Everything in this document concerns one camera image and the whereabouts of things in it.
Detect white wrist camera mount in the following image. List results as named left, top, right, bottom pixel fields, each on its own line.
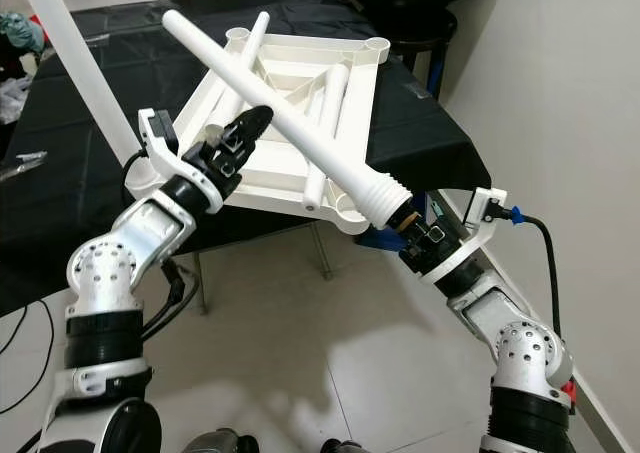
left=425, top=186, right=511, bottom=284
left=135, top=108, right=221, bottom=214

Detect dark robot foot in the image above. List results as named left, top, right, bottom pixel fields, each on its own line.
left=320, top=438, right=371, bottom=453
left=180, top=428, right=261, bottom=453

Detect crumpled clear plastic bag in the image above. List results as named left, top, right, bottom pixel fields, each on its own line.
left=0, top=73, right=31, bottom=124

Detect black round basin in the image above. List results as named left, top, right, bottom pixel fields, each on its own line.
left=340, top=0, right=471, bottom=42

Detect white plastic children table top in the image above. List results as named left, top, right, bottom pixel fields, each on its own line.
left=125, top=28, right=393, bottom=236

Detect small clear plastic bag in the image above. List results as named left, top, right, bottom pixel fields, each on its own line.
left=5, top=151, right=51, bottom=172

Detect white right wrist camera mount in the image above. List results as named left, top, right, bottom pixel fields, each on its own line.
left=425, top=186, right=511, bottom=284

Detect blue plastic dustpan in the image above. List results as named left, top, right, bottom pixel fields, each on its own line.
left=355, top=221, right=406, bottom=252

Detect black floor cable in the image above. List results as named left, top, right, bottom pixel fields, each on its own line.
left=0, top=298, right=56, bottom=414

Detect dark left robot foot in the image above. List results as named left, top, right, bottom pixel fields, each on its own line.
left=180, top=428, right=261, bottom=453

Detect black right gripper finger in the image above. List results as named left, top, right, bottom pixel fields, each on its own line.
left=390, top=205, right=429, bottom=249

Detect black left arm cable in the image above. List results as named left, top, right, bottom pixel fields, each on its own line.
left=120, top=145, right=193, bottom=342

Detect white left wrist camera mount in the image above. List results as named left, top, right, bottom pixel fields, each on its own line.
left=135, top=108, right=221, bottom=214

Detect dark right robot foot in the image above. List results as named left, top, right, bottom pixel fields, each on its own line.
left=320, top=438, right=371, bottom=453

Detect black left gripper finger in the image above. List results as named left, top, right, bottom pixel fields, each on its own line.
left=222, top=107, right=273, bottom=166

